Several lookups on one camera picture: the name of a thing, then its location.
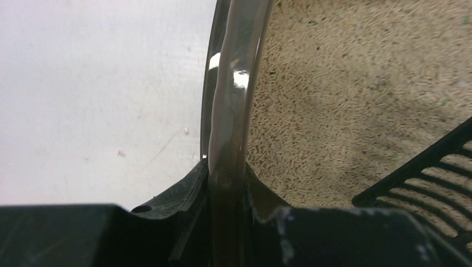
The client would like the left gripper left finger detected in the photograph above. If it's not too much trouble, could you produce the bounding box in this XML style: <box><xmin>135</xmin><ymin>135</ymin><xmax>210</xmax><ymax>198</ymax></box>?
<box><xmin>1</xmin><ymin>159</ymin><xmax>210</xmax><ymax>266</ymax></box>

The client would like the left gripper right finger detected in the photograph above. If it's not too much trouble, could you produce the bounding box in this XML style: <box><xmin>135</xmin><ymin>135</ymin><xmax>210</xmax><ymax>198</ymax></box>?
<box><xmin>243</xmin><ymin>164</ymin><xmax>472</xmax><ymax>267</ymax></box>

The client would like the black slotted litter scoop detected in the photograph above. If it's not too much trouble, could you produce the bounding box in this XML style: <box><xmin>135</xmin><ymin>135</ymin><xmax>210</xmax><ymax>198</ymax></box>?
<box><xmin>352</xmin><ymin>118</ymin><xmax>471</xmax><ymax>259</ymax></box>

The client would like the dark plastic litter tray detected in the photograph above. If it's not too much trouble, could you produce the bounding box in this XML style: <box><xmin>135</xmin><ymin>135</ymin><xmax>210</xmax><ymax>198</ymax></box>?
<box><xmin>200</xmin><ymin>0</ymin><xmax>273</xmax><ymax>266</ymax></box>

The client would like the beige cat litter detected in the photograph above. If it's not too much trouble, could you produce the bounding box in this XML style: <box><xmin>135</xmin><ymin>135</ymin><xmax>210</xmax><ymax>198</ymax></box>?
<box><xmin>248</xmin><ymin>1</ymin><xmax>471</xmax><ymax>207</ymax></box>

